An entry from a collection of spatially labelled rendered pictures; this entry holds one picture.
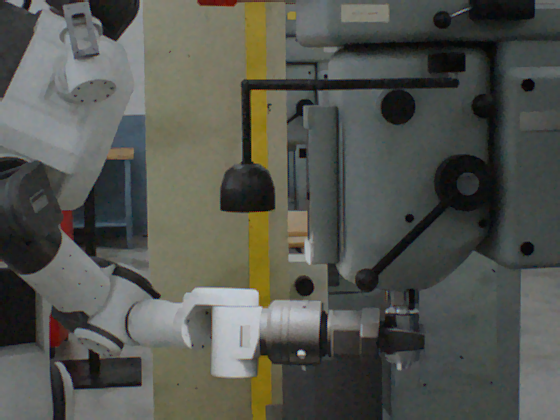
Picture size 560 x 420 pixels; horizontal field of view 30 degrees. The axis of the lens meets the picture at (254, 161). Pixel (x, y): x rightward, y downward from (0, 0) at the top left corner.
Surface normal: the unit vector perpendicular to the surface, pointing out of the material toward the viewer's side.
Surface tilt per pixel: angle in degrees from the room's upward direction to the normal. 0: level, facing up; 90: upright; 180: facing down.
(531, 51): 90
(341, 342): 90
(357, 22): 90
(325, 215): 90
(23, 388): 81
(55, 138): 58
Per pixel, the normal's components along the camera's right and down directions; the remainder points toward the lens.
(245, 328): -0.13, -0.09
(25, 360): 0.46, 0.15
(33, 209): 0.92, -0.27
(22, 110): 0.38, -0.47
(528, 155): 0.11, 0.08
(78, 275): 0.84, 0.11
